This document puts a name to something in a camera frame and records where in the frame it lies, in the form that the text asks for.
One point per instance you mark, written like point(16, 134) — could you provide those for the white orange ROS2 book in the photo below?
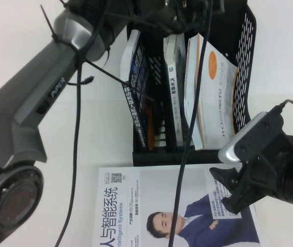
point(213, 90)

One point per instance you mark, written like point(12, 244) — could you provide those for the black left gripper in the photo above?
point(187, 13)

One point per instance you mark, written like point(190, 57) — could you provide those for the black mesh plastic book stand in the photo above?
point(246, 77)

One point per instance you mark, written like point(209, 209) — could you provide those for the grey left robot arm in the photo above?
point(33, 90)

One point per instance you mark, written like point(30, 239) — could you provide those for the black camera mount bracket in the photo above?
point(264, 128)

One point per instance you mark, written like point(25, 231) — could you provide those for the magazine with man in suit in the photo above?
point(136, 193)

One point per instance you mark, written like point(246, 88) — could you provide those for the white car suspension book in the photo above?
point(172, 90)

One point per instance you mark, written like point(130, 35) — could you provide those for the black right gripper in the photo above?
point(257, 182)

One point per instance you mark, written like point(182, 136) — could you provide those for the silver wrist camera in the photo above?
point(232, 148)

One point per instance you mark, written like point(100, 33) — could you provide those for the dark blue mobile robot book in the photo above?
point(131, 110)

